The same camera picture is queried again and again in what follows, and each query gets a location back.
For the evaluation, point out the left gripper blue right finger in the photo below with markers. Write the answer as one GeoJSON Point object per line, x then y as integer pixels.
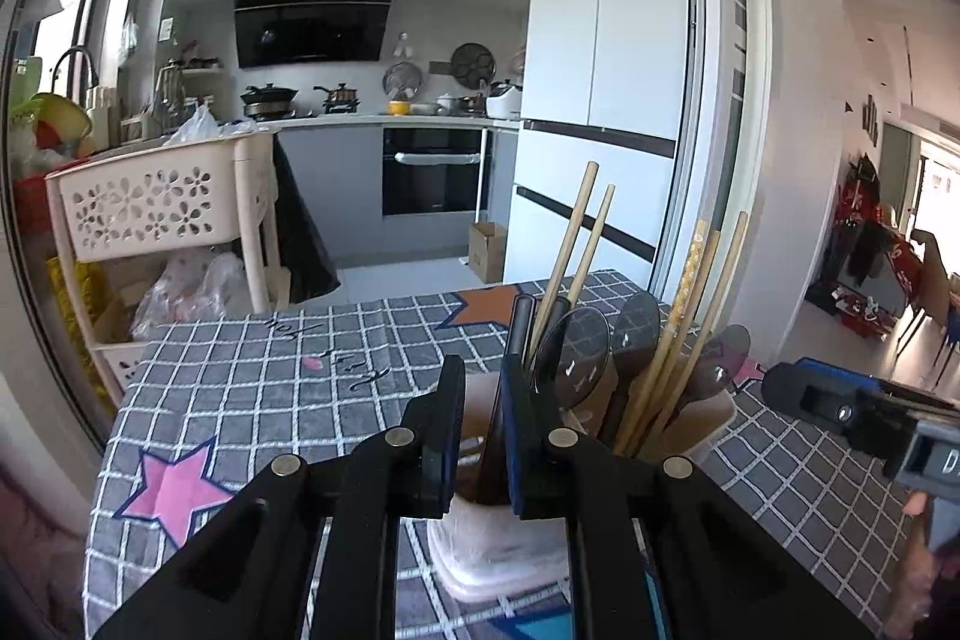
{"type": "Point", "coordinates": [531, 413]}

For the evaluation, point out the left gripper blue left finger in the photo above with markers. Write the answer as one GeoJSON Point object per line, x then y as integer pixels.
{"type": "Point", "coordinates": [436, 420]}

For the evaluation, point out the dark handled blue spoon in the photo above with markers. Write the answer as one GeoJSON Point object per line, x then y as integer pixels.
{"type": "Point", "coordinates": [492, 477]}

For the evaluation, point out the blue patterned wooden chopstick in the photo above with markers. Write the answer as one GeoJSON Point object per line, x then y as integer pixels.
{"type": "Point", "coordinates": [696, 327]}

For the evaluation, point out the light wooden chopstick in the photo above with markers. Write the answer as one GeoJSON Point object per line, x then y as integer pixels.
{"type": "Point", "coordinates": [579, 280]}

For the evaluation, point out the black handled translucent spoon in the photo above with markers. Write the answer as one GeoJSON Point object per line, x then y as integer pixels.
{"type": "Point", "coordinates": [635, 338]}

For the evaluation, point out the plain wooden chopstick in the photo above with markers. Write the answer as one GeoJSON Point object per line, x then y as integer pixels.
{"type": "Point", "coordinates": [562, 259]}

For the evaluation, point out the chrome kitchen faucet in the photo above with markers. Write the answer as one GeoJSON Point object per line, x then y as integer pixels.
{"type": "Point", "coordinates": [76, 71]}

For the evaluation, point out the person right hand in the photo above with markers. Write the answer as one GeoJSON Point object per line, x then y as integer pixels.
{"type": "Point", "coordinates": [910, 600]}

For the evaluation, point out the pink plastic utensil holder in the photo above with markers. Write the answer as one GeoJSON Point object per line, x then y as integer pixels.
{"type": "Point", "coordinates": [483, 552]}

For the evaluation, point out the cardboard box on floor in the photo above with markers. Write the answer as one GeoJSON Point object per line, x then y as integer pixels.
{"type": "Point", "coordinates": [487, 251]}

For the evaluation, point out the grey checked tablecloth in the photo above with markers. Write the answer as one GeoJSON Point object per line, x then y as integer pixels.
{"type": "Point", "coordinates": [211, 403]}

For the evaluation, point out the black built-in oven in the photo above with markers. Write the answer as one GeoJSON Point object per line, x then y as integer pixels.
{"type": "Point", "coordinates": [428, 170]}

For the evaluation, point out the beige plastic storage cart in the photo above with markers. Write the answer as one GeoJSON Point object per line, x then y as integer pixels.
{"type": "Point", "coordinates": [159, 200]}

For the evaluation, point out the white rice cooker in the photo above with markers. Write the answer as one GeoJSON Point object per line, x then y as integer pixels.
{"type": "Point", "coordinates": [504, 101]}

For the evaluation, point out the black pot on stove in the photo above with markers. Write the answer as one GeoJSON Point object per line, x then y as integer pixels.
{"type": "Point", "coordinates": [341, 99]}

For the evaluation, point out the black wok on stove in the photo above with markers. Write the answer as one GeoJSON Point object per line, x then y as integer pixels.
{"type": "Point", "coordinates": [268, 102]}

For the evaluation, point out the white refrigerator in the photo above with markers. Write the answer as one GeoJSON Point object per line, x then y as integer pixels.
{"type": "Point", "coordinates": [603, 82]}

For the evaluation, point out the black range hood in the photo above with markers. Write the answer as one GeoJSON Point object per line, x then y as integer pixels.
{"type": "Point", "coordinates": [287, 32]}

